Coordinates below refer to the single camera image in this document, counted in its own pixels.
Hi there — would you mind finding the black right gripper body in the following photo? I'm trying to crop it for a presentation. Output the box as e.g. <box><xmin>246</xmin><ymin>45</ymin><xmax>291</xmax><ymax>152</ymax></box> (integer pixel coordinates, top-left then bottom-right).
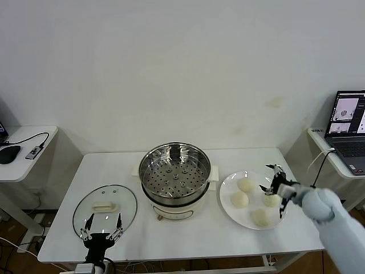
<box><xmin>269</xmin><ymin>172</ymin><xmax>287</xmax><ymax>198</ymax></box>

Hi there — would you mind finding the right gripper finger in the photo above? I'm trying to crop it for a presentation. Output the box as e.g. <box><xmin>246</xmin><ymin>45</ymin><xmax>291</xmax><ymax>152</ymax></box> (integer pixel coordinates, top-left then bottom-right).
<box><xmin>258</xmin><ymin>184</ymin><xmax>274</xmax><ymax>197</ymax></box>
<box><xmin>265</xmin><ymin>164</ymin><xmax>287</xmax><ymax>181</ymax></box>

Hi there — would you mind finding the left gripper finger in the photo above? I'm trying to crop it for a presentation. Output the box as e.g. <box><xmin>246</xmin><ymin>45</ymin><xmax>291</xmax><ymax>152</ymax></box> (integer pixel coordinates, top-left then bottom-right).
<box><xmin>79</xmin><ymin>213</ymin><xmax>95</xmax><ymax>240</ymax></box>
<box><xmin>106</xmin><ymin>212</ymin><xmax>124</xmax><ymax>240</ymax></box>

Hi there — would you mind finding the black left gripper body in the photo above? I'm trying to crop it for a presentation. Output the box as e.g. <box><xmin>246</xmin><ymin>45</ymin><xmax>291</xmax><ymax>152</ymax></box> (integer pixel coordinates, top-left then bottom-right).
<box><xmin>82</xmin><ymin>232</ymin><xmax>113</xmax><ymax>263</ymax></box>

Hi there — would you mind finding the white steamed baozi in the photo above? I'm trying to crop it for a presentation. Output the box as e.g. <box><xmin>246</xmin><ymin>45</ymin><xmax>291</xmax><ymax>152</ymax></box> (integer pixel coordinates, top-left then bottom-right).
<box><xmin>230</xmin><ymin>191</ymin><xmax>249</xmax><ymax>208</ymax></box>
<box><xmin>237</xmin><ymin>178</ymin><xmax>257</xmax><ymax>194</ymax></box>
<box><xmin>262</xmin><ymin>192</ymin><xmax>281</xmax><ymax>208</ymax></box>
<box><xmin>250</xmin><ymin>209</ymin><xmax>273</xmax><ymax>228</ymax></box>

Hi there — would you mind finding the glass lid with cream handle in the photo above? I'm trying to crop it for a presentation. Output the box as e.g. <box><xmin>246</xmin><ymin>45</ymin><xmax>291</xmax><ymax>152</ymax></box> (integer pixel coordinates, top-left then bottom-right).
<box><xmin>72</xmin><ymin>184</ymin><xmax>138</xmax><ymax>244</ymax></box>

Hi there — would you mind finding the perforated steel steamer basket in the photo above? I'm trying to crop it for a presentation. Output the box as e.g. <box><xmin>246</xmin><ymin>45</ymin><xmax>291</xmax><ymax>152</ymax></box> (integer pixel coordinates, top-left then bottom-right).
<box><xmin>130</xmin><ymin>142</ymin><xmax>220</xmax><ymax>200</ymax></box>

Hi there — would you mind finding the white round plate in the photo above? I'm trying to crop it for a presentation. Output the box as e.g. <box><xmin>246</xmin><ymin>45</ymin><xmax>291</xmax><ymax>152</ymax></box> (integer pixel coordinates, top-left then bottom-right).
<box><xmin>218</xmin><ymin>170</ymin><xmax>287</xmax><ymax>231</ymax></box>

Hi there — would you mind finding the white side table with laptop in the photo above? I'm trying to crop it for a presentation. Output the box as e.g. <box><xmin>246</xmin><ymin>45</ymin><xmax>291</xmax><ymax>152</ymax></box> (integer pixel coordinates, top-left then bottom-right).
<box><xmin>307</xmin><ymin>127</ymin><xmax>365</xmax><ymax>242</ymax></box>

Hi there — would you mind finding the cream electric cooker pot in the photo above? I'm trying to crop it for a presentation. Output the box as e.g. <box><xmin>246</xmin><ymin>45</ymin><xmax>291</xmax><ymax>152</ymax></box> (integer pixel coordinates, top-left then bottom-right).
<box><xmin>141</xmin><ymin>176</ymin><xmax>218</xmax><ymax>221</ymax></box>

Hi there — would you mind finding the grey open laptop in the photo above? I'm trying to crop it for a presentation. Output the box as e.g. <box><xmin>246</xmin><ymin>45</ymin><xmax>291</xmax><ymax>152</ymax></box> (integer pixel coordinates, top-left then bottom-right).
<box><xmin>324</xmin><ymin>90</ymin><xmax>365</xmax><ymax>176</ymax></box>

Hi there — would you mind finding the white side table with mouse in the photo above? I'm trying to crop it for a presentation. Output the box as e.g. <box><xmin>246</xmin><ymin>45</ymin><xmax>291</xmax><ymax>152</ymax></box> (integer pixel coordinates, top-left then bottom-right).
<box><xmin>0</xmin><ymin>124</ymin><xmax>59</xmax><ymax>255</ymax></box>

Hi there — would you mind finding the grey usb hub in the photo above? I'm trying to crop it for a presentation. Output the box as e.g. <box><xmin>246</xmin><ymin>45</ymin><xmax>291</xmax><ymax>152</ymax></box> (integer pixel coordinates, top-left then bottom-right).
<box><xmin>25</xmin><ymin>144</ymin><xmax>40</xmax><ymax>160</ymax></box>

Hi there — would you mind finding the black computer mouse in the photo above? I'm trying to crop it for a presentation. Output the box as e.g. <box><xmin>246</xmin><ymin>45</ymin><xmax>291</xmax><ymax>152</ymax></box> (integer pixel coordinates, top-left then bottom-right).
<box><xmin>0</xmin><ymin>144</ymin><xmax>22</xmax><ymax>165</ymax></box>

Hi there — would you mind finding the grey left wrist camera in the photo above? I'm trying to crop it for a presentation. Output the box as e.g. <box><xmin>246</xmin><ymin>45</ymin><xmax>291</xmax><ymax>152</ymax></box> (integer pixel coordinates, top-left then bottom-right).
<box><xmin>74</xmin><ymin>263</ymin><xmax>95</xmax><ymax>274</ymax></box>

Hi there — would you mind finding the white laptop cable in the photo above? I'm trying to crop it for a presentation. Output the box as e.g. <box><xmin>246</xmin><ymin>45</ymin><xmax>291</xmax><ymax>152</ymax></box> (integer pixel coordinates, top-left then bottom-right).
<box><xmin>307</xmin><ymin>147</ymin><xmax>336</xmax><ymax>174</ymax></box>

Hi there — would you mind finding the black laptop power cable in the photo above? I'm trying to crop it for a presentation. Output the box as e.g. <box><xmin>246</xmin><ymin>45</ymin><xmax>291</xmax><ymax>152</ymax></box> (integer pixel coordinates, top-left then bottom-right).
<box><xmin>310</xmin><ymin>148</ymin><xmax>336</xmax><ymax>189</ymax></box>

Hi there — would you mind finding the white main table frame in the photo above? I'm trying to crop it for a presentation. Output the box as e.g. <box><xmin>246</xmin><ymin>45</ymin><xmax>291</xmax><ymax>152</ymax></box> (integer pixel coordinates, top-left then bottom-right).
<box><xmin>101</xmin><ymin>252</ymin><xmax>307</xmax><ymax>274</ymax></box>

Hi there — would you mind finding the black usb hub cable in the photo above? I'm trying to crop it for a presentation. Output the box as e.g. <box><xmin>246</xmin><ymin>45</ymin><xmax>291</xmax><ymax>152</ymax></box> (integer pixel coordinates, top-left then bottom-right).
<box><xmin>0</xmin><ymin>131</ymin><xmax>50</xmax><ymax>149</ymax></box>

